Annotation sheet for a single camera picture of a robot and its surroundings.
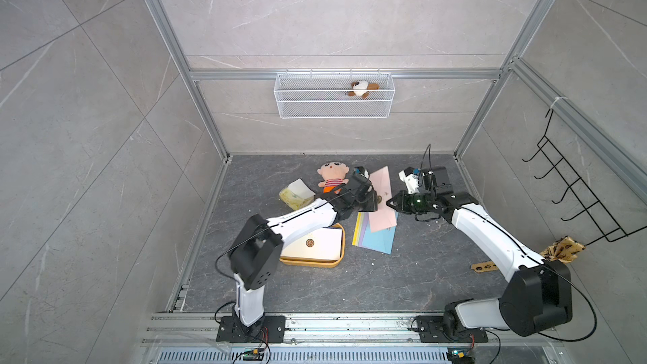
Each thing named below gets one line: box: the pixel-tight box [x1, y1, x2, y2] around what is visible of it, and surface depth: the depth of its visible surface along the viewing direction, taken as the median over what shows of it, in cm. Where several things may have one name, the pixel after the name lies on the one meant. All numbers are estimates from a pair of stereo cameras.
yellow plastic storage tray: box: [279, 222, 347, 268], surface depth 86 cm
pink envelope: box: [368, 165, 397, 233], surface depth 86 cm
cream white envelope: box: [280, 227, 343, 261], surface depth 89 cm
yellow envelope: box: [352, 212, 362, 247], surface depth 95 cm
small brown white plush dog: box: [345, 91, 370, 100], surface depth 90 cm
